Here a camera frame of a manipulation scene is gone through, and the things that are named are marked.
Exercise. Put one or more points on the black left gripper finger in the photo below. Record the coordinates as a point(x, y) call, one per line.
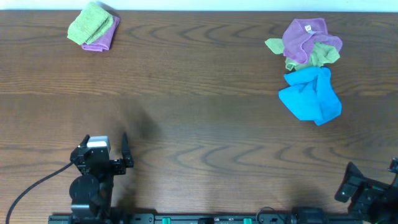
point(125, 150)
point(84, 142)

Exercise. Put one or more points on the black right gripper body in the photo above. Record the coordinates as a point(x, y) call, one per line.
point(369, 205)

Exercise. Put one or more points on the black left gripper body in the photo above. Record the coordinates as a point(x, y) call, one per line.
point(119, 167)

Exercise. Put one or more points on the green microfiber cloth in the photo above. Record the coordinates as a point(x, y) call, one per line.
point(92, 22)

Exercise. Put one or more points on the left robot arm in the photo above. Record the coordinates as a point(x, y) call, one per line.
point(91, 193)

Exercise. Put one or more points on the blue microfiber cloth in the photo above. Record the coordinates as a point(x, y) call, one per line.
point(310, 96)

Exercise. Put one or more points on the folded purple cloth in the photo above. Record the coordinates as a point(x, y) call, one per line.
point(104, 42)

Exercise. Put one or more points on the crumpled olive green cloth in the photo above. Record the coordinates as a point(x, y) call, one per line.
point(320, 55)

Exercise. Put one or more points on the crumpled purple cloth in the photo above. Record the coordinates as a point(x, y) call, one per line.
point(301, 36)

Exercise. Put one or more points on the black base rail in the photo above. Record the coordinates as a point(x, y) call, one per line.
point(265, 215)

